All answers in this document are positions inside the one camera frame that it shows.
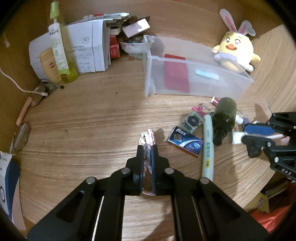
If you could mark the white paper boxes stack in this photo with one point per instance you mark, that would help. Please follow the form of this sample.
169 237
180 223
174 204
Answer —
86 46

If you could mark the red white marker pen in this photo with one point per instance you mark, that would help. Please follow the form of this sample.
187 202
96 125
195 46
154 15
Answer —
117 16

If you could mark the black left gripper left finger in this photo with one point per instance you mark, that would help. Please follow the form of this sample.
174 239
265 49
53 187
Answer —
135 176

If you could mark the red envelope packet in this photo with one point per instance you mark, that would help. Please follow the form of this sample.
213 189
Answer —
176 76

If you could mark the blue white box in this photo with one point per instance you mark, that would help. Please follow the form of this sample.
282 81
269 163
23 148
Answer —
10 173

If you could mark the small pink white box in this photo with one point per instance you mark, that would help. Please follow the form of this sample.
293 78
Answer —
136 28

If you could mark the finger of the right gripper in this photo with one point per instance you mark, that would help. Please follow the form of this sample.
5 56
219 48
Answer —
255 145
259 129

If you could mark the white red lip balm tube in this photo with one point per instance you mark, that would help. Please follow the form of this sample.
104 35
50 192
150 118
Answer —
226 110

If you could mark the blue Max staples box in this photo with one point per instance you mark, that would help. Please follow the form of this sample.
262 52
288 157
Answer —
185 141

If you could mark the metal nail clipper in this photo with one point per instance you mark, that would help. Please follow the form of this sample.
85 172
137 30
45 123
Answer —
45 86

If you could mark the dark green glass bottle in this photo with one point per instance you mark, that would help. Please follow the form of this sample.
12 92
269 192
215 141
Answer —
220 130

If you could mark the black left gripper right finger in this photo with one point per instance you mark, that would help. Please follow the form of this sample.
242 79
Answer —
159 176

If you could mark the yellow chick bunny plush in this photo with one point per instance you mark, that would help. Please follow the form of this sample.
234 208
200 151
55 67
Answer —
235 44

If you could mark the clear plastic storage bin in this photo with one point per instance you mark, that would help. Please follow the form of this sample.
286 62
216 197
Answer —
206 76

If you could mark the beige wooden stick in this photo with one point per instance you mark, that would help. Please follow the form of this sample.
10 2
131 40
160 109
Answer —
23 112

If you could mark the pale green tube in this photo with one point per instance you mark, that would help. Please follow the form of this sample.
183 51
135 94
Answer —
208 149

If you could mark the red small box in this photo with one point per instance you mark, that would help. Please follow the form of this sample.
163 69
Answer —
114 47

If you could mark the white ceramic bowl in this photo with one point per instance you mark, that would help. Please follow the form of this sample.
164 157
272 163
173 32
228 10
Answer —
137 45

